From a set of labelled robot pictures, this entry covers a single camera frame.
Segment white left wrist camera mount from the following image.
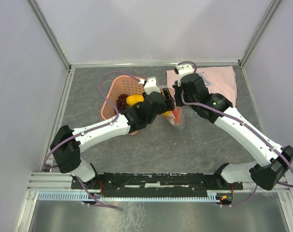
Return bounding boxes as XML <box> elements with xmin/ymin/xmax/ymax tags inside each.
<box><xmin>139</xmin><ymin>77</ymin><xmax>161</xmax><ymax>95</ymax></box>

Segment pink embroidered cloth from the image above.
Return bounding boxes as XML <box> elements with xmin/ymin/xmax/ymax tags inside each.
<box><xmin>166</xmin><ymin>65</ymin><xmax>237</xmax><ymax>107</ymax></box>

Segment dark red grape bunch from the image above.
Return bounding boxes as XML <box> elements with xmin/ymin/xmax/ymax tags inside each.
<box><xmin>116</xmin><ymin>94</ymin><xmax>129</xmax><ymax>111</ymax></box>

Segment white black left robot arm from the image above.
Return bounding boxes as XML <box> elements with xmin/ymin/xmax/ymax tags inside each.
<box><xmin>50</xmin><ymin>88</ymin><xmax>175</xmax><ymax>189</ymax></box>

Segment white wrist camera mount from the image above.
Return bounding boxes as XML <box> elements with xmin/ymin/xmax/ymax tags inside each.
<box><xmin>174</xmin><ymin>61</ymin><xmax>197</xmax><ymax>78</ymax></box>
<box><xmin>139</xmin><ymin>77</ymin><xmax>161</xmax><ymax>95</ymax></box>

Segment clear zip top bag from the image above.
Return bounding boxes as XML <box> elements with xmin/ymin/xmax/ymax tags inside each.
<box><xmin>159</xmin><ymin>85</ymin><xmax>186</xmax><ymax>131</ymax></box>

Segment yellow toy mango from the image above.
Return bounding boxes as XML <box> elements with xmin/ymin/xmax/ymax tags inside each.
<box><xmin>126</xmin><ymin>94</ymin><xmax>144</xmax><ymax>106</ymax></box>

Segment aluminium frame rail front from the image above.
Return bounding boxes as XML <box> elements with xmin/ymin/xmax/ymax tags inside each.
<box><xmin>27</xmin><ymin>172</ymin><xmax>290</xmax><ymax>193</ymax></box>

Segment light blue cable duct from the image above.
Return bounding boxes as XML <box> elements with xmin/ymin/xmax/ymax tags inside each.
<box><xmin>37</xmin><ymin>190</ymin><xmax>221</xmax><ymax>201</ymax></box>

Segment orange toy fruit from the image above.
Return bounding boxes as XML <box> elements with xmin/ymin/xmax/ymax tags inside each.
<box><xmin>161</xmin><ymin>111</ymin><xmax>172</xmax><ymax>117</ymax></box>

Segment pink plastic perforated basket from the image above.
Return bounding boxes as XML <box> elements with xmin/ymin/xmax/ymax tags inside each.
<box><xmin>100</xmin><ymin>75</ymin><xmax>149</xmax><ymax>136</ymax></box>

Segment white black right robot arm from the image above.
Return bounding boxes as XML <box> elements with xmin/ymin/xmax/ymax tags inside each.
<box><xmin>173</xmin><ymin>73</ymin><xmax>293</xmax><ymax>190</ymax></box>

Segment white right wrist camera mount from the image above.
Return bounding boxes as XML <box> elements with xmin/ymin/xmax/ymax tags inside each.
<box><xmin>174</xmin><ymin>61</ymin><xmax>197</xmax><ymax>78</ymax></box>

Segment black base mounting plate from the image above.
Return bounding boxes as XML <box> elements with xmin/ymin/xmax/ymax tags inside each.
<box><xmin>84</xmin><ymin>173</ymin><xmax>243</xmax><ymax>198</ymax></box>

